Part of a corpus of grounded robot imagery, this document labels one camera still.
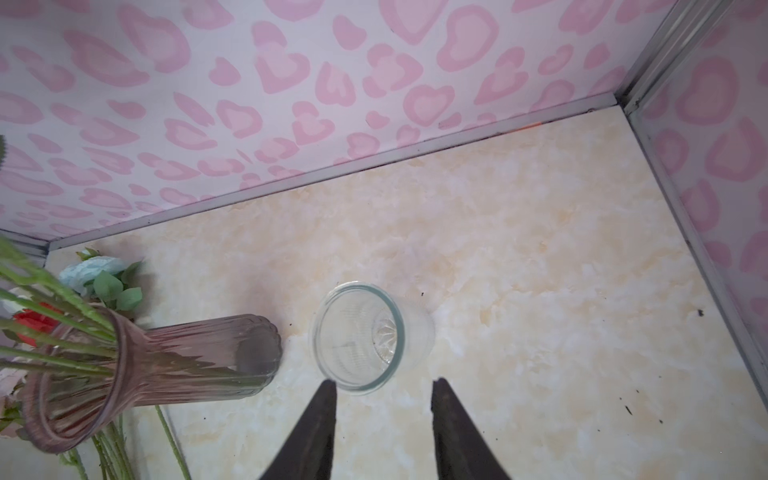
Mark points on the aluminium frame right post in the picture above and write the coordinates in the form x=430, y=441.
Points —
x=696, y=100

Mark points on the clear frosted glass vase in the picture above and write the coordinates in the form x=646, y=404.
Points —
x=362, y=336

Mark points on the red rose in bunch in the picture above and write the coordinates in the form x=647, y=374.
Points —
x=35, y=321

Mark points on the pink ribbed glass vase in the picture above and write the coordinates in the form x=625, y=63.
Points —
x=80, y=384

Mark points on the white artificial rose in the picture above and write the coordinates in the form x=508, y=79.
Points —
x=75, y=276

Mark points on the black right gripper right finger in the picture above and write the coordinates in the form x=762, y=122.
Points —
x=460, y=450

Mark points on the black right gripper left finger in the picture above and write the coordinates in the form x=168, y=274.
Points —
x=308, y=451

